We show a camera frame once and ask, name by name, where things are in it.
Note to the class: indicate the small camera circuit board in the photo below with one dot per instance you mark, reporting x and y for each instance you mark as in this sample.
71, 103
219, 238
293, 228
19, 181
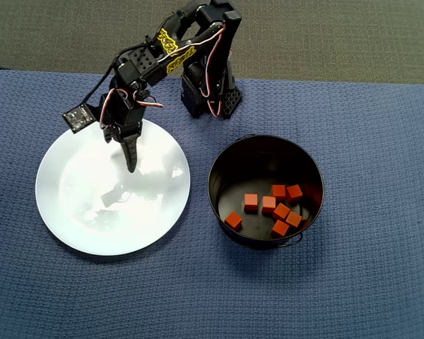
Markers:
78, 118

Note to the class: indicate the white round plate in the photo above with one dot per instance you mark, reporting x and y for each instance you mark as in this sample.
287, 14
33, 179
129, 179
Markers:
74, 183

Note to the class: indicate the red cube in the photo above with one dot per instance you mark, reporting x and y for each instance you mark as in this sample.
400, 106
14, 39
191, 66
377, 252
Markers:
293, 219
281, 212
268, 204
251, 202
278, 191
233, 221
294, 193
280, 229

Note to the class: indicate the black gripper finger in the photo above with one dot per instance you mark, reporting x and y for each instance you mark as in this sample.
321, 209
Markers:
130, 155

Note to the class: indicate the blue woven tablecloth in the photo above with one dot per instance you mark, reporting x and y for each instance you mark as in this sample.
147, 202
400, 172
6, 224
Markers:
339, 282

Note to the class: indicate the black metal bucket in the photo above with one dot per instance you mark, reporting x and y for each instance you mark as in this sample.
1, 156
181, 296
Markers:
265, 159

